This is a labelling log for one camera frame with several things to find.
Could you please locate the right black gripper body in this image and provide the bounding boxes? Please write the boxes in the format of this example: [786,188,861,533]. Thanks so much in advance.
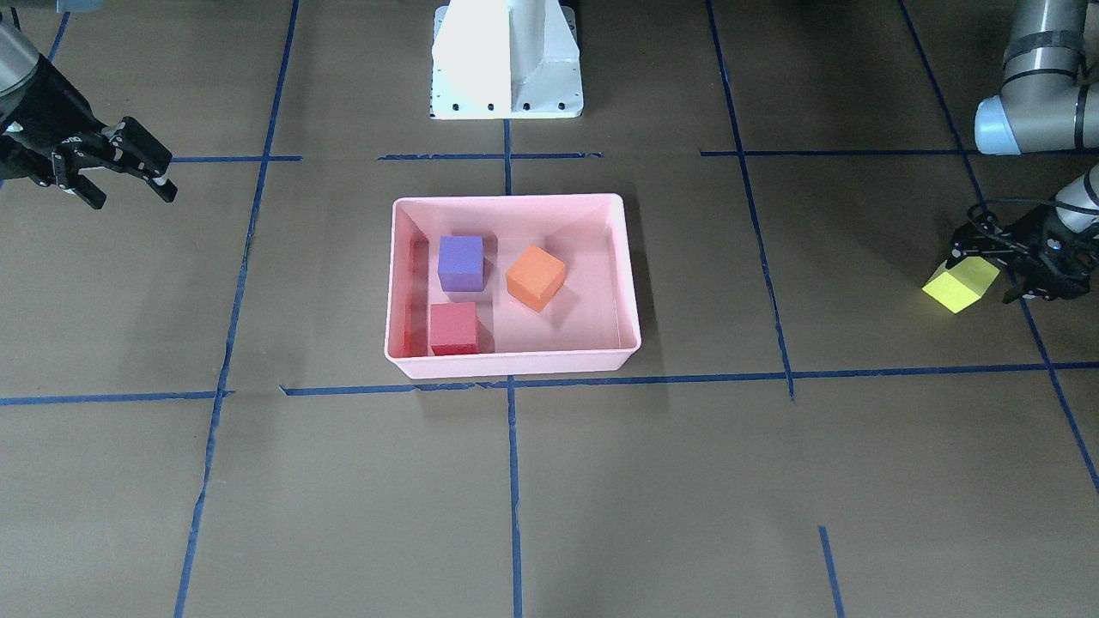
[1,58,106,181]

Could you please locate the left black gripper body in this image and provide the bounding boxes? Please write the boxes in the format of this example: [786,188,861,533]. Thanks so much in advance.
[947,201,1096,304]

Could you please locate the yellow foam block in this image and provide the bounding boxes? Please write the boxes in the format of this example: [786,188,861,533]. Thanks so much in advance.
[922,257,1000,314]

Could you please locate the purple foam block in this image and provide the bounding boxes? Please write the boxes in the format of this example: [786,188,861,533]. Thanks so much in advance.
[437,235,484,293]

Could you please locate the pink foam block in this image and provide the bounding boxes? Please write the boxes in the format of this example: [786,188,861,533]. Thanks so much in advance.
[428,302,480,356]

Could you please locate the orange foam block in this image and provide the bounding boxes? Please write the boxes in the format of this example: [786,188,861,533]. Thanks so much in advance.
[506,244,567,312]

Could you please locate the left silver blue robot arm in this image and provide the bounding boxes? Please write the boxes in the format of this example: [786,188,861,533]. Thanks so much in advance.
[945,1,1098,304]

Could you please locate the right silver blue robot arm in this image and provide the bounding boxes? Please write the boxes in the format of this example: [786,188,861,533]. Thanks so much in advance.
[1,19,178,209]

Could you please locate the pink plastic bin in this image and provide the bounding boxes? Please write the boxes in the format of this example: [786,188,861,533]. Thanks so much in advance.
[384,194,642,379]

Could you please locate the white pillar with base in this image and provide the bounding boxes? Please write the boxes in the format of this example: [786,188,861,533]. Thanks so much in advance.
[429,1,585,120]

